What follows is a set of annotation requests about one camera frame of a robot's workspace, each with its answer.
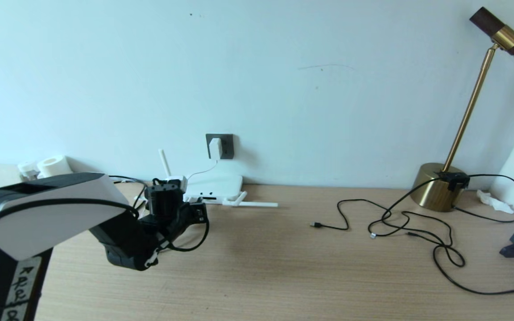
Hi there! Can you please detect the thin white adapter cable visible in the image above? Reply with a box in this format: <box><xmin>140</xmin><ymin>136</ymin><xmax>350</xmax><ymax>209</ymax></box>
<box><xmin>183</xmin><ymin>160</ymin><xmax>218</xmax><ymax>190</ymax></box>

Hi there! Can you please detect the white power adapter plug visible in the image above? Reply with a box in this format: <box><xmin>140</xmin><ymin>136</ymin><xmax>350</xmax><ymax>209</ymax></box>
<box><xmin>164</xmin><ymin>176</ymin><xmax>189</xmax><ymax>190</ymax></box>

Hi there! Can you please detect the white router with antennas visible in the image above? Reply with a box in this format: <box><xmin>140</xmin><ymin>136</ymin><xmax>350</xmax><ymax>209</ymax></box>
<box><xmin>158</xmin><ymin>149</ymin><xmax>279</xmax><ymax>209</ymax></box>

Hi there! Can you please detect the white toilet paper roll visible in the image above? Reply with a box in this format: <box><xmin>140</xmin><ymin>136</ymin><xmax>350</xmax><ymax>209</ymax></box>
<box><xmin>37</xmin><ymin>155</ymin><xmax>74</xmax><ymax>178</ymax></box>

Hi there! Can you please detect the small clear jar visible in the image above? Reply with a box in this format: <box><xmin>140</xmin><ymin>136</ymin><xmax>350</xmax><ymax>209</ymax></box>
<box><xmin>17</xmin><ymin>161</ymin><xmax>40</xmax><ymax>180</ymax></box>

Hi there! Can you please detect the brass desk lamp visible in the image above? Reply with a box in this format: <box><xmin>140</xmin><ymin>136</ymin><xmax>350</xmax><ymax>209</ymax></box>
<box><xmin>411</xmin><ymin>6</ymin><xmax>514</xmax><ymax>213</ymax></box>

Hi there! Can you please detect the crumpled white tissue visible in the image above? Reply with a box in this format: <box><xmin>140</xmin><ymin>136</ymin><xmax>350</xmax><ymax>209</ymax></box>
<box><xmin>476</xmin><ymin>189</ymin><xmax>514</xmax><ymax>215</ymax></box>

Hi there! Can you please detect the looped black table cable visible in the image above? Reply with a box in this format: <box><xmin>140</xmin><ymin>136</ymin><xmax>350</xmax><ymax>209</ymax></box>
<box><xmin>109</xmin><ymin>175</ymin><xmax>149</xmax><ymax>210</ymax></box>

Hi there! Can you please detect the grey wall socket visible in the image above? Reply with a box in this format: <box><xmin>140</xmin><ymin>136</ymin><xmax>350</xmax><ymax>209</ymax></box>
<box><xmin>206</xmin><ymin>134</ymin><xmax>235</xmax><ymax>160</ymax></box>

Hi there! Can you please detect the black three-head charging cable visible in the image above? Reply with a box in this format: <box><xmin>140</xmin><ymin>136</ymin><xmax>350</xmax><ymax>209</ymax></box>
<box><xmin>310</xmin><ymin>198</ymin><xmax>455</xmax><ymax>248</ymax></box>

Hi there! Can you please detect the black cable clip block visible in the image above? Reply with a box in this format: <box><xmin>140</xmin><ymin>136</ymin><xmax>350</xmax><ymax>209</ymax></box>
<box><xmin>434</xmin><ymin>171</ymin><xmax>471</xmax><ymax>192</ymax></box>

